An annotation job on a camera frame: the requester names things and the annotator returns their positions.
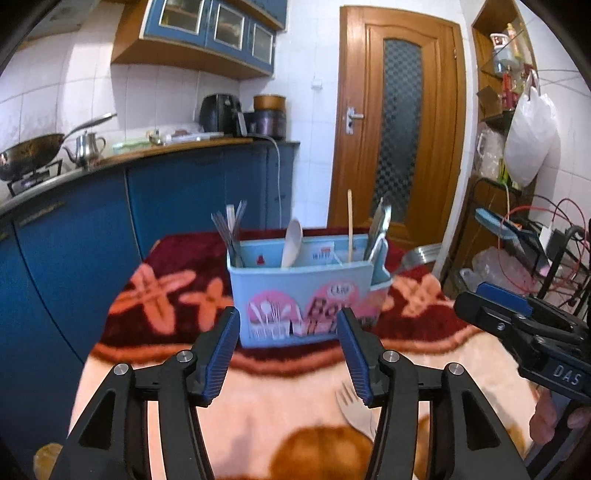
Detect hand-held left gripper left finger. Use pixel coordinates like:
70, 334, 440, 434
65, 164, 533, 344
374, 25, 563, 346
48, 307, 241, 480

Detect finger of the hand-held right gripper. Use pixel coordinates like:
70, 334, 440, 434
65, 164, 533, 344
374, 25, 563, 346
454, 291, 548, 370
475, 282, 578, 326

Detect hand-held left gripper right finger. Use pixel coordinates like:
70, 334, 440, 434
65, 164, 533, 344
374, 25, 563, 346
336, 307, 532, 480

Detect pale wooden fork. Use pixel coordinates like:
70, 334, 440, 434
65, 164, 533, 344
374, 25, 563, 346
335, 380, 378, 440

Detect blue plastic utensil box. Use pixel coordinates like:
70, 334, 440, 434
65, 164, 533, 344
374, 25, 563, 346
226, 233, 394, 350

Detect plain metal fork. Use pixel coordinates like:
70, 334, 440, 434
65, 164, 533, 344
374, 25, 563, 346
211, 211, 245, 268

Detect pale wooden spoon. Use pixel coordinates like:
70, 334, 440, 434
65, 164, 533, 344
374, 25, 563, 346
280, 219, 304, 269

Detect metal table knife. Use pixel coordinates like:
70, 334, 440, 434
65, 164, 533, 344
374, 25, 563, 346
364, 198, 393, 263

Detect wooden chopstick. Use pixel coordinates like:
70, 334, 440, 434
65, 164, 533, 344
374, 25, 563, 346
346, 189, 355, 264

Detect slim metal fork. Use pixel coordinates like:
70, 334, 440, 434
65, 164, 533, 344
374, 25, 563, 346
233, 200, 248, 241

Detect person's right hand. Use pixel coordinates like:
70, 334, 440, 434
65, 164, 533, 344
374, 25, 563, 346
529, 392, 591, 446

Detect clear plastic bag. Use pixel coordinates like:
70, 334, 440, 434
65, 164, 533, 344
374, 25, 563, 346
459, 246, 551, 302

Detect blue plastic dustpan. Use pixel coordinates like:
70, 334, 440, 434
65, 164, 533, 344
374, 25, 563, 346
475, 208, 526, 244

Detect metal basin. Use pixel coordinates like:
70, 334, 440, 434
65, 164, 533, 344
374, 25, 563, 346
401, 244, 447, 276

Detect black metal rack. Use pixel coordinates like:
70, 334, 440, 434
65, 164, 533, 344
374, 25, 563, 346
442, 177, 591, 325

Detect white plastic bag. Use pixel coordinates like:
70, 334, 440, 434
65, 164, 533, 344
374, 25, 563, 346
503, 73, 558, 188

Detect blue base cabinets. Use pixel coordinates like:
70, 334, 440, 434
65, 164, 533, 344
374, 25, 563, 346
0, 138, 302, 462

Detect wooden door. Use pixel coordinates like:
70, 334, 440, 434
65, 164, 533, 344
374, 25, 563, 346
327, 5, 468, 251

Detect black air fryer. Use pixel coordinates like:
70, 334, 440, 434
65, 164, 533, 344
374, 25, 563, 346
199, 93, 242, 136

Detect metal kettle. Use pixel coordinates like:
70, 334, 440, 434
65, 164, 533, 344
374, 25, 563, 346
64, 130, 107, 169

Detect rice cooker with brown lid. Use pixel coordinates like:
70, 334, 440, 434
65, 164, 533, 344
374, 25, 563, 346
252, 93, 287, 140

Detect gas stove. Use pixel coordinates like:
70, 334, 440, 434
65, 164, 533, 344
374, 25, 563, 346
6, 159, 64, 195

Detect black wok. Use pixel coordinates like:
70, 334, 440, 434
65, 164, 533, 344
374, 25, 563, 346
0, 113, 119, 182

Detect grey range hood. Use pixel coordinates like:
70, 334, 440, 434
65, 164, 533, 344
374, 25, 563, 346
25, 0, 100, 40

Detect red cable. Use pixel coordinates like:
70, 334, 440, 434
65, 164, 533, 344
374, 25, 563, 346
502, 198, 591, 297

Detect white power cable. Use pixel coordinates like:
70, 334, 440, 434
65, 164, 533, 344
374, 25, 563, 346
249, 134, 286, 230

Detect metal door handle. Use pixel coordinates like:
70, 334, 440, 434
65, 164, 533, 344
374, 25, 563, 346
345, 106, 365, 136

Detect wooden wall shelf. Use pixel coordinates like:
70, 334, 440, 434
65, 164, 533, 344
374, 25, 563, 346
470, 0, 539, 126

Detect blue wall cabinet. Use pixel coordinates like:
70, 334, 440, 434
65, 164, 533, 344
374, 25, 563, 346
111, 0, 288, 82

